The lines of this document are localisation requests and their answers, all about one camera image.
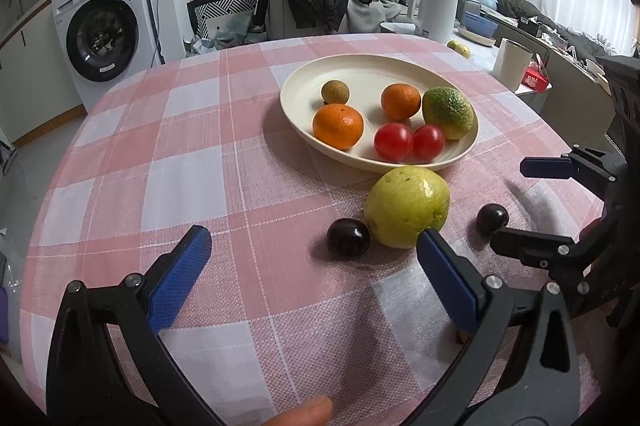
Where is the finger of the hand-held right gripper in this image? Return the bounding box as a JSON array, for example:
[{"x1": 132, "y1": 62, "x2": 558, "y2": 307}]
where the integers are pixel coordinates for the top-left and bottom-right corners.
[
  {"x1": 520, "y1": 147, "x2": 623, "y2": 201},
  {"x1": 490, "y1": 227, "x2": 591, "y2": 279}
]

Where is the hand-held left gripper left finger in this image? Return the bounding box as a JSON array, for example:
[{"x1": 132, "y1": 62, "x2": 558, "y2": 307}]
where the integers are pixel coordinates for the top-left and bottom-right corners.
[{"x1": 46, "y1": 226, "x2": 213, "y2": 426}]

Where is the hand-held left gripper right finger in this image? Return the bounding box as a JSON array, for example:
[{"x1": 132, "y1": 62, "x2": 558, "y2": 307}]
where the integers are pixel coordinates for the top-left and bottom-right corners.
[{"x1": 416, "y1": 229, "x2": 585, "y2": 426}]

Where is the dark purple plum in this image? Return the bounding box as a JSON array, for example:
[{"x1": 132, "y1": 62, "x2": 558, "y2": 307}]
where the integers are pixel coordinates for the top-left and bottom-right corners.
[
  {"x1": 327, "y1": 218, "x2": 371, "y2": 259},
  {"x1": 476, "y1": 203, "x2": 510, "y2": 235}
]

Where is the yellow guava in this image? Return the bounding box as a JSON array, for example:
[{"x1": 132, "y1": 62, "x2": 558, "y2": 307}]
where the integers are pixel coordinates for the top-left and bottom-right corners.
[{"x1": 363, "y1": 165, "x2": 450, "y2": 249}]

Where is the green rough-skinned citrus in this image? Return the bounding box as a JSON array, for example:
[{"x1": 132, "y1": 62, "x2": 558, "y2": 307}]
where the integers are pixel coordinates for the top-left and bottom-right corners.
[{"x1": 422, "y1": 86, "x2": 474, "y2": 141}]

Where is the red cherry tomato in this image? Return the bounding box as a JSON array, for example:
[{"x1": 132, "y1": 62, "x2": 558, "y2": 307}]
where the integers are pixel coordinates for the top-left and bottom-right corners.
[
  {"x1": 412, "y1": 124, "x2": 446, "y2": 161},
  {"x1": 374, "y1": 122, "x2": 414, "y2": 162}
]

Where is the small orange mandarin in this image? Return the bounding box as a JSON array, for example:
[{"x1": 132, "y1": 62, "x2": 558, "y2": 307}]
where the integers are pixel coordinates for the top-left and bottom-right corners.
[{"x1": 381, "y1": 83, "x2": 422, "y2": 121}]

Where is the large orange mandarin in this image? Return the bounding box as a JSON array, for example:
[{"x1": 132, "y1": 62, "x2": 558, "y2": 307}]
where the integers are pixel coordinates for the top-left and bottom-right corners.
[{"x1": 312, "y1": 103, "x2": 365, "y2": 151}]

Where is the cream round plate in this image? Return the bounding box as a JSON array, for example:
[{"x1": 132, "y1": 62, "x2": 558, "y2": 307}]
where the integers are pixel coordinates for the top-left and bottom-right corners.
[{"x1": 280, "y1": 54, "x2": 480, "y2": 173}]

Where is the brown kiwi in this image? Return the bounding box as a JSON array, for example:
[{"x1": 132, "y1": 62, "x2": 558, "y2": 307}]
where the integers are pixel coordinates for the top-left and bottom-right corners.
[{"x1": 321, "y1": 80, "x2": 350, "y2": 104}]

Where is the person's left hand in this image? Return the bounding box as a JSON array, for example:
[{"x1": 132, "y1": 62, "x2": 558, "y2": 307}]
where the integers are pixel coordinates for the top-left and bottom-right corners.
[{"x1": 260, "y1": 395, "x2": 334, "y2": 426}]

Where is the red paper box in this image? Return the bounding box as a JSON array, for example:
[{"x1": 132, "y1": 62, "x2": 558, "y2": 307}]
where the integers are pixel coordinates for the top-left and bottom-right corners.
[{"x1": 521, "y1": 66, "x2": 551, "y2": 94}]

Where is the beige tumbler cup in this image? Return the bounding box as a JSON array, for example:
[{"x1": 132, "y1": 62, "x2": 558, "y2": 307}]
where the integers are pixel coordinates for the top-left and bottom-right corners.
[{"x1": 493, "y1": 38, "x2": 534, "y2": 93}]

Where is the pink checked tablecloth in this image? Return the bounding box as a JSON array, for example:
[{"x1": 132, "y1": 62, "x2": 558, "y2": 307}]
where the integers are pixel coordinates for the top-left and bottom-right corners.
[{"x1": 20, "y1": 33, "x2": 608, "y2": 426}]

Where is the beige shallow dish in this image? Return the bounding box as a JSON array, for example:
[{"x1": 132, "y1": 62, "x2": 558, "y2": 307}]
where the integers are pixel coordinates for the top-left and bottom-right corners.
[{"x1": 457, "y1": 26, "x2": 497, "y2": 47}]

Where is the dark grey blanket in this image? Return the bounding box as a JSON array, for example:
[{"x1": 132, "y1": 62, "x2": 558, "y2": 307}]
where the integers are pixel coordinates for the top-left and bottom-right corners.
[{"x1": 497, "y1": 0, "x2": 608, "y2": 56}]

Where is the blue bowl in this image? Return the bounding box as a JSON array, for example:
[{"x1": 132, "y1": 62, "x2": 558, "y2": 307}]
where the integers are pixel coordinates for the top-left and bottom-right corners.
[{"x1": 463, "y1": 10, "x2": 498, "y2": 37}]

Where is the white electric kettle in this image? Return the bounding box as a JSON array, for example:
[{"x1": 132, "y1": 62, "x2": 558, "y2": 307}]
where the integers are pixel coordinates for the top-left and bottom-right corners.
[{"x1": 410, "y1": 0, "x2": 460, "y2": 44}]

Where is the clear plastic bag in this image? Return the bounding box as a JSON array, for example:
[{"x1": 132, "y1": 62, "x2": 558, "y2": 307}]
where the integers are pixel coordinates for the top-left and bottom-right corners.
[{"x1": 185, "y1": 13, "x2": 251, "y2": 56}]

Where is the white washing machine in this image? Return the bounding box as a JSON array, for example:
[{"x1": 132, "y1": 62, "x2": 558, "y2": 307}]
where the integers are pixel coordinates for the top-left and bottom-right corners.
[{"x1": 51, "y1": 0, "x2": 163, "y2": 113}]

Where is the black patterned chair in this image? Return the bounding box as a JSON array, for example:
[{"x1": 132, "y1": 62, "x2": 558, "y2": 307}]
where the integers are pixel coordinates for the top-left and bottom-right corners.
[{"x1": 186, "y1": 0, "x2": 261, "y2": 39}]

